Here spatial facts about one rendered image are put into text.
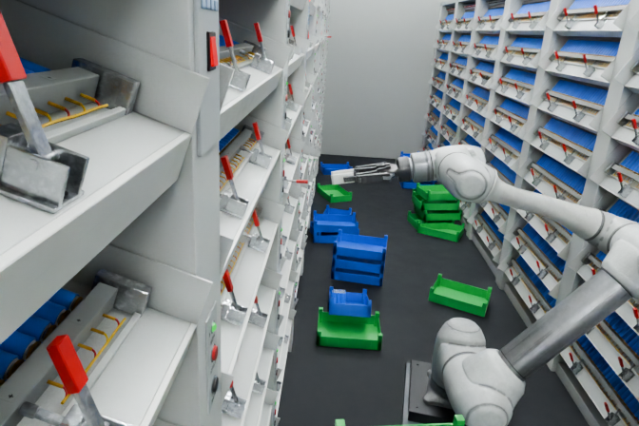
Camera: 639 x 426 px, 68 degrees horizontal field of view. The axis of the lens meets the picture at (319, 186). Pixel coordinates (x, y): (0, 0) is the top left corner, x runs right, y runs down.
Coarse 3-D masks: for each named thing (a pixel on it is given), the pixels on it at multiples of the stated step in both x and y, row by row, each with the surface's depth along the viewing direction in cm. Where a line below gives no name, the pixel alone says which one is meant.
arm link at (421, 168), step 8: (416, 152) 141; (424, 152) 139; (416, 160) 137; (424, 160) 137; (416, 168) 137; (424, 168) 137; (432, 168) 137; (416, 176) 138; (424, 176) 138; (432, 176) 138
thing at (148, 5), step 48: (48, 0) 38; (96, 0) 37; (144, 0) 37; (192, 0) 38; (144, 48) 38; (192, 48) 39; (192, 144) 41; (192, 192) 42; (144, 240) 44; (192, 240) 44; (192, 384) 49
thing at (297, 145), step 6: (294, 138) 183; (294, 144) 184; (300, 144) 184; (288, 150) 183; (294, 150) 185; (300, 150) 184; (294, 156) 179; (288, 168) 162; (294, 168) 165; (288, 174) 157; (288, 186) 146; (282, 204) 127
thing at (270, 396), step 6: (270, 390) 135; (270, 396) 135; (276, 396) 135; (264, 402) 136; (270, 402) 136; (264, 408) 134; (270, 408) 135; (264, 414) 133; (270, 414) 133; (264, 420) 130
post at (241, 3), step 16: (224, 0) 103; (240, 0) 103; (256, 0) 103; (272, 0) 102; (224, 16) 104; (240, 16) 104; (256, 16) 104; (272, 16) 103; (272, 32) 104; (272, 96) 109; (256, 112) 110; (272, 112) 110; (272, 176) 115; (272, 192) 116; (272, 256) 122; (272, 320) 128; (272, 368) 133; (272, 384) 134; (272, 416) 139
